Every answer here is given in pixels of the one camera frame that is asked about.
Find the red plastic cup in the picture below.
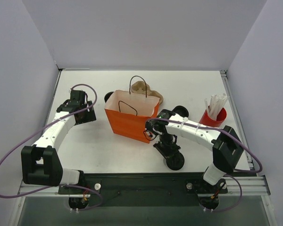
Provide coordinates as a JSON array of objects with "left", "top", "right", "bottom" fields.
[{"left": 199, "top": 105, "right": 228, "bottom": 128}]

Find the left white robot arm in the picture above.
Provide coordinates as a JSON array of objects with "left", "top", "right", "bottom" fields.
[{"left": 21, "top": 90, "right": 96, "bottom": 194}]

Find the black paper coffee cup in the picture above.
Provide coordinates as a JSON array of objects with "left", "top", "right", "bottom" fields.
[{"left": 165, "top": 152, "right": 185, "bottom": 171}]

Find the brown cardboard cup carrier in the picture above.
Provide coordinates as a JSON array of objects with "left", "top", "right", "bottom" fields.
[{"left": 130, "top": 81, "right": 164, "bottom": 105}]

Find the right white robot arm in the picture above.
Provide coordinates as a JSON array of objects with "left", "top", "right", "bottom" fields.
[{"left": 145, "top": 109, "right": 244, "bottom": 192}]

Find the orange paper bag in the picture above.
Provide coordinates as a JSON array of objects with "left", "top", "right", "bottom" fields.
[{"left": 104, "top": 75, "right": 160, "bottom": 144}]

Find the stack of black lids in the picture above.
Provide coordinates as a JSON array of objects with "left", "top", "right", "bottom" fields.
[{"left": 173, "top": 105, "right": 189, "bottom": 118}]

